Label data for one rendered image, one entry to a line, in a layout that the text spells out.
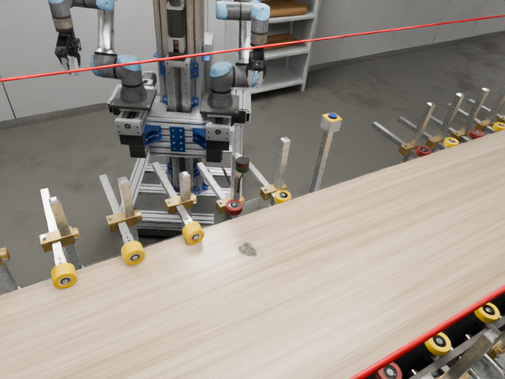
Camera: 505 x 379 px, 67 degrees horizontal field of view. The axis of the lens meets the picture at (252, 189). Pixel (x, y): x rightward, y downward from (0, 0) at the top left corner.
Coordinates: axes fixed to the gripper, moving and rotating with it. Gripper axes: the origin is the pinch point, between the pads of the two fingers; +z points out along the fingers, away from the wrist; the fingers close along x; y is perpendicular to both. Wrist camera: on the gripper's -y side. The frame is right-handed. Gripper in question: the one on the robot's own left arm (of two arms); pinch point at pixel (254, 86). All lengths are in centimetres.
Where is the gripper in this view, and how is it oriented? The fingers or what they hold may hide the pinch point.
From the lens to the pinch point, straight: 188.5
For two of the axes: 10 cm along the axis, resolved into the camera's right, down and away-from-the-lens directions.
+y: -0.1, -6.6, 7.5
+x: -10.0, -0.6, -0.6
